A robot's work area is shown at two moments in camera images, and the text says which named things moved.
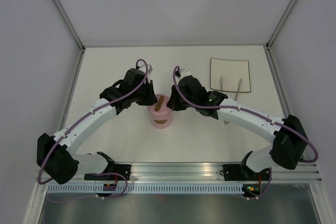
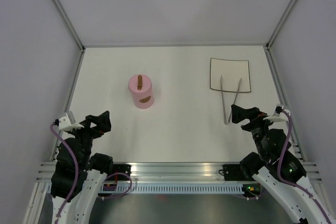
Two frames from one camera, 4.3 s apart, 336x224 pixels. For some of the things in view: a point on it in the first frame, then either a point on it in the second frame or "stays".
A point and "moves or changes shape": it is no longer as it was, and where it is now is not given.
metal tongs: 240,83 stays
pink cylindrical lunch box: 161,122 moves or changes shape
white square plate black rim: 231,71 stays
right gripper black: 172,103 → 238,113
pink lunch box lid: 160,108 moves or changes shape
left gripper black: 151,99 → 103,120
